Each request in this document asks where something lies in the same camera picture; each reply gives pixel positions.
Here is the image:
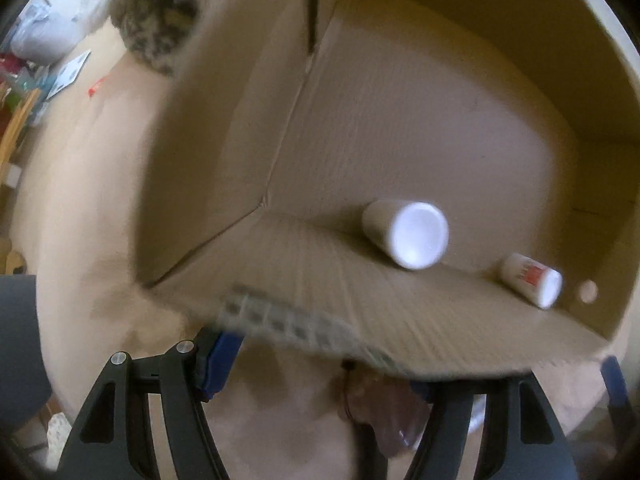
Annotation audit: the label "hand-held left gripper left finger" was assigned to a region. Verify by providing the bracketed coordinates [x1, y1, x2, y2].
[47, 330, 246, 480]

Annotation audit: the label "small white red-label bottle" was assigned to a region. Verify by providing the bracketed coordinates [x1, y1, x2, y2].
[498, 253, 563, 309]

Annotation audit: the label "shaggy patterned rug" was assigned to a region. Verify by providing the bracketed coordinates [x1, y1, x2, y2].
[109, 0, 241, 78]

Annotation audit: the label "white paper sheet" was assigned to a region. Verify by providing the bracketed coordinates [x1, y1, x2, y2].
[45, 50, 92, 101]

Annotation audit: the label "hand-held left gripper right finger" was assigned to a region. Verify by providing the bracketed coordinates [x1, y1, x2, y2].
[405, 375, 576, 480]

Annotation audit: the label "person's left leg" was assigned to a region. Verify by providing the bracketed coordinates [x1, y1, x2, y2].
[0, 275, 53, 431]

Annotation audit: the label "wooden chair frame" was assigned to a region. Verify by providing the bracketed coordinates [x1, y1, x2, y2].
[0, 87, 41, 186]

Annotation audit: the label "large cardboard box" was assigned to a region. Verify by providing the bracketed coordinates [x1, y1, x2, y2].
[132, 0, 638, 378]

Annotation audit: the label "white plastic bottle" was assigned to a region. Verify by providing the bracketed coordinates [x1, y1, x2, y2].
[361, 200, 449, 270]

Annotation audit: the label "white lace cloth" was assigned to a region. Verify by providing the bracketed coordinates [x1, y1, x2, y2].
[45, 412, 76, 471]

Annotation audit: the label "pink transparent massage glove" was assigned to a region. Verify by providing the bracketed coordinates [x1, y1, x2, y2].
[340, 360, 433, 458]

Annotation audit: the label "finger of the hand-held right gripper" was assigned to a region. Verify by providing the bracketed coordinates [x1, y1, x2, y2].
[600, 357, 628, 408]

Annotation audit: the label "white plastic bag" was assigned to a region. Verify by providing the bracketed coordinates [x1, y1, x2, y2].
[10, 2, 103, 63]

